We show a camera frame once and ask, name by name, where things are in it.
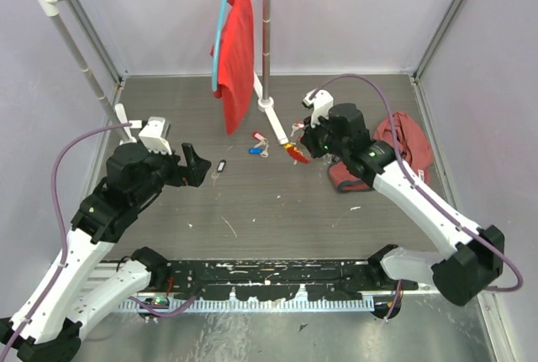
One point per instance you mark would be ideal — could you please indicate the far key with red tag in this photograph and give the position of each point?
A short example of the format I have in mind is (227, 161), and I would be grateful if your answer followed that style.
(296, 127)

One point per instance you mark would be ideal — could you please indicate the clothes rack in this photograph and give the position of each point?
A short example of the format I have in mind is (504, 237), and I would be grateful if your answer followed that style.
(165, 38)

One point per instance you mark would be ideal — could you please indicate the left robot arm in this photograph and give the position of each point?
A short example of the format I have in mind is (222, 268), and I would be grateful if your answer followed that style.
(51, 325)

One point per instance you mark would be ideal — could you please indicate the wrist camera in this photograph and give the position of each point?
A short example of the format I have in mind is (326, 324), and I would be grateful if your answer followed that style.
(319, 103)
(154, 136)

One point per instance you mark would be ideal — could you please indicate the key with red tag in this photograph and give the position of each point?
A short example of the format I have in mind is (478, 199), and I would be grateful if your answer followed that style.
(296, 127)
(261, 139)

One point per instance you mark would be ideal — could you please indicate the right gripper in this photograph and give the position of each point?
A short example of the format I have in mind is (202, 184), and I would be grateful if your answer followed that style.
(309, 135)

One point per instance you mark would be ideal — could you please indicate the key with black tag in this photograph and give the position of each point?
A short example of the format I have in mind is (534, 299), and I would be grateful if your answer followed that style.
(218, 171)

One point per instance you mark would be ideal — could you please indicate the crumpled red shirt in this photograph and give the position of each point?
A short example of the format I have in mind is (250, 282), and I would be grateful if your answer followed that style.
(413, 146)

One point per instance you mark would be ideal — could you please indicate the blue hanger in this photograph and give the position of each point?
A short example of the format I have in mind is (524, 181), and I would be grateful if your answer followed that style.
(217, 44)

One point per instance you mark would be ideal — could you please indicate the red shirt on hanger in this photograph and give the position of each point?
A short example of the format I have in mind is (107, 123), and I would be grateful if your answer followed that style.
(236, 62)

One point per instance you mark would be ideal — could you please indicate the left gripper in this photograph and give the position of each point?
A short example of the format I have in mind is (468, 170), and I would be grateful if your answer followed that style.
(197, 167)

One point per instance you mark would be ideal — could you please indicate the key with blue tag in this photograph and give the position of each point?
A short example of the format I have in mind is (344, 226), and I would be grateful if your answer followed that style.
(261, 151)

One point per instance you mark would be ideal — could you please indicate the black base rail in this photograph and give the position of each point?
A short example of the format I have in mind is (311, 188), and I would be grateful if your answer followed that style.
(270, 280)

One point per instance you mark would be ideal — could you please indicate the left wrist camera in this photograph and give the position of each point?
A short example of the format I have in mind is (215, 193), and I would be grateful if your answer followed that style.
(154, 136)

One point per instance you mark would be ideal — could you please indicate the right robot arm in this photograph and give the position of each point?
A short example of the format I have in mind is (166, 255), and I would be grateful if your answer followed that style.
(467, 257)

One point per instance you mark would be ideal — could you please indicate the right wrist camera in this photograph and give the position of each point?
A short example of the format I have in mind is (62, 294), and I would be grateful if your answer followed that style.
(319, 103)

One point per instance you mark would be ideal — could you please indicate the grey cable duct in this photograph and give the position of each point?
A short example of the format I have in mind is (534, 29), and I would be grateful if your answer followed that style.
(300, 303)

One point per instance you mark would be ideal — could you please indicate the keyring with red tag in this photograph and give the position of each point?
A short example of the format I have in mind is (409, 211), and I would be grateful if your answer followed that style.
(295, 153)

